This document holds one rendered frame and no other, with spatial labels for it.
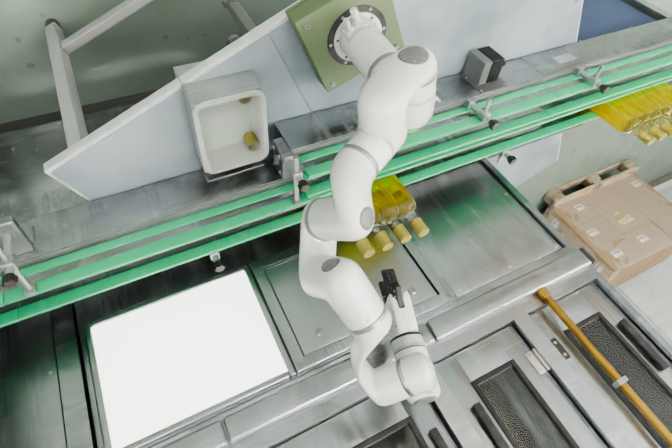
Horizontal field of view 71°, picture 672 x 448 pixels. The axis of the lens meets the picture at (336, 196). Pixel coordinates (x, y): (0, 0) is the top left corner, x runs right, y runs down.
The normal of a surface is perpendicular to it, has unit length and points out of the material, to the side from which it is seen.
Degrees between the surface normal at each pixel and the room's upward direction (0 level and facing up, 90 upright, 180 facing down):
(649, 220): 84
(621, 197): 82
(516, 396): 90
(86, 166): 0
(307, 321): 90
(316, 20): 3
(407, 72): 78
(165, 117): 0
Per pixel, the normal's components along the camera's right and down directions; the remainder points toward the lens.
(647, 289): 0.06, -0.66
